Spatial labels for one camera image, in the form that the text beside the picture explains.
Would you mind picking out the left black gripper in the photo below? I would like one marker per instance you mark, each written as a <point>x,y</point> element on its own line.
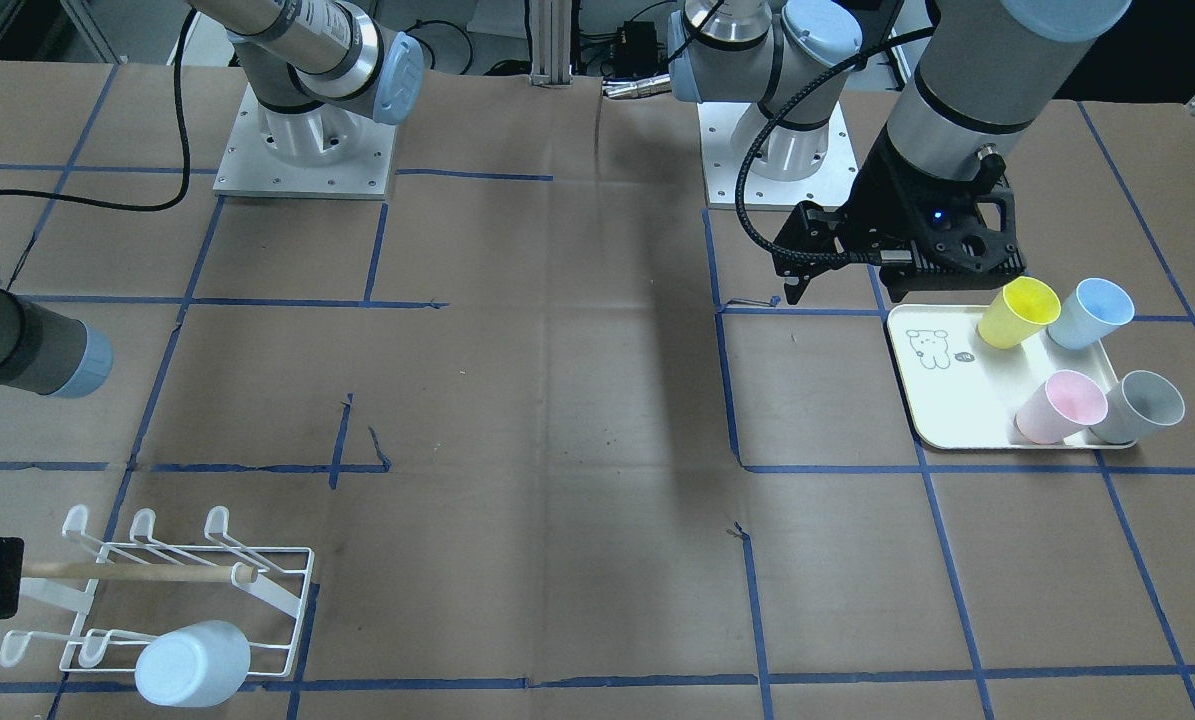
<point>885,197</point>

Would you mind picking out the light blue cup front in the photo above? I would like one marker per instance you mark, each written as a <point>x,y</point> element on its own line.
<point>201,665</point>

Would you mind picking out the light blue cup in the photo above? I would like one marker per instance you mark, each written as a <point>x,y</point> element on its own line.
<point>1096,308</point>
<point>201,665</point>

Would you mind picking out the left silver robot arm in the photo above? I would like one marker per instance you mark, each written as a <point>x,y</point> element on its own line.
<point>987,71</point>

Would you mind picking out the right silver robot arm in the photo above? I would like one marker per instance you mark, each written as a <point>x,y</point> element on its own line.
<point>319,57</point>

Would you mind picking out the yellow cup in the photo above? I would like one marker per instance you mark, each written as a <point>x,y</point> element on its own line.
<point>1022,309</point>

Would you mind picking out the light blue cup back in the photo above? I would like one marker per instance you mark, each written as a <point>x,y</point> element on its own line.
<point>1096,308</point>

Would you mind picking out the pink cup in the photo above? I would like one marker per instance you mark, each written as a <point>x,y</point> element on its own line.
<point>1067,402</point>

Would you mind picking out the grey cup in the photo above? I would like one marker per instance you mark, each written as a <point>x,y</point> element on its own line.
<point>1141,404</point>

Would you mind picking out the cream rabbit tray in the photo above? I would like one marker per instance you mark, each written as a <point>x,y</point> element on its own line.
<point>964,394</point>

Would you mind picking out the black electronics box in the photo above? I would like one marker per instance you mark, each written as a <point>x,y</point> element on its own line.
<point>634,51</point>

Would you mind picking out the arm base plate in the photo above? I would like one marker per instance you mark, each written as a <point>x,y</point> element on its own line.
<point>326,153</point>
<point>777,160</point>

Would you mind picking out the white wire cup rack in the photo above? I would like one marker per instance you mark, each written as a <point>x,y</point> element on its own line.
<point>116,595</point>

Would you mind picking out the aluminium frame post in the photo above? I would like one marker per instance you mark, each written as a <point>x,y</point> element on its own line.
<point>550,41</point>

